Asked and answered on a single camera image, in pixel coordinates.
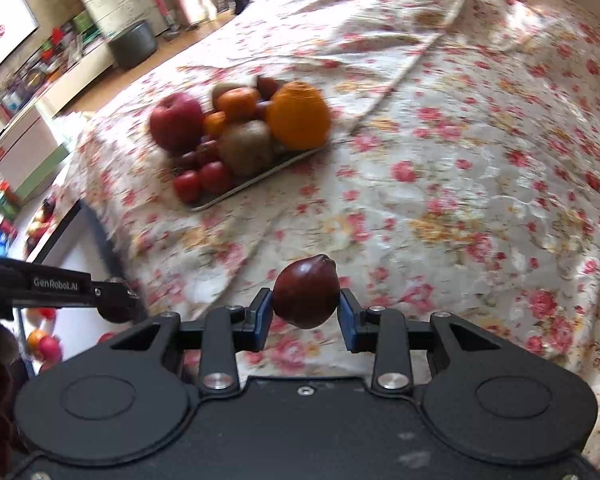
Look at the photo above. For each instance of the white fruit tray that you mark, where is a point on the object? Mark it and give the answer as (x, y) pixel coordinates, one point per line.
(281, 162)

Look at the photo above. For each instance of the red cherry tomato tray right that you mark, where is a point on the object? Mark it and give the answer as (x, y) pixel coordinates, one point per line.
(216, 178)

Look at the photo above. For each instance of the small tangerine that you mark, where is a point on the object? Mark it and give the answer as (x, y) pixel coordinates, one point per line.
(214, 125)
(239, 104)

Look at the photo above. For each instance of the dark blue white box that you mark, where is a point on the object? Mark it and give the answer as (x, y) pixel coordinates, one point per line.
(78, 244)

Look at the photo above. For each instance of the dark red chestnut fruit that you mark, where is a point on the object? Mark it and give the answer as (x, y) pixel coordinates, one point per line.
(306, 293)

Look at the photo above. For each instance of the floral tablecloth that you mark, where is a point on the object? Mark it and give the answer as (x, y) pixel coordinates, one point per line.
(463, 172)

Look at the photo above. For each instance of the large orange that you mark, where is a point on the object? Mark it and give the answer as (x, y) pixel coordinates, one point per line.
(299, 117)

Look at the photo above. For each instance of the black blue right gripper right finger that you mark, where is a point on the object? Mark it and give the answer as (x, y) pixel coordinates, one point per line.
(390, 336)

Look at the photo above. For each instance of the small tangerine top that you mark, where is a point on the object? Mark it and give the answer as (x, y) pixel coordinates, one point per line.
(239, 104)

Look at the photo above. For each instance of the white green cardboard box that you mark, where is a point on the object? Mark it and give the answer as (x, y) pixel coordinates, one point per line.
(31, 153)

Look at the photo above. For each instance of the small tangerine left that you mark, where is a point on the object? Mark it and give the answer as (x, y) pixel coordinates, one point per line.
(214, 125)

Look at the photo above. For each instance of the red cherry tomato tray front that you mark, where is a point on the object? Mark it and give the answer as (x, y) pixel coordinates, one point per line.
(187, 186)

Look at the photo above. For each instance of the brown kiwi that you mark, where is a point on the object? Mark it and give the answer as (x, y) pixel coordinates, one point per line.
(247, 148)
(219, 90)

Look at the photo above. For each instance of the red apple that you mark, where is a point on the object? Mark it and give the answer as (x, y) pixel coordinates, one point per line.
(176, 123)

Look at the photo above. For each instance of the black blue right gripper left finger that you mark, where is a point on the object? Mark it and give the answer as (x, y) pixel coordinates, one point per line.
(220, 335)

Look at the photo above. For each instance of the red cherry tomato tray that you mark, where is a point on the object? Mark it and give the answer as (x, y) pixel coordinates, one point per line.
(187, 186)
(216, 178)

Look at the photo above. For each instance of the black round stool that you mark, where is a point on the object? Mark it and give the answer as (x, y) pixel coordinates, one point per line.
(133, 45)

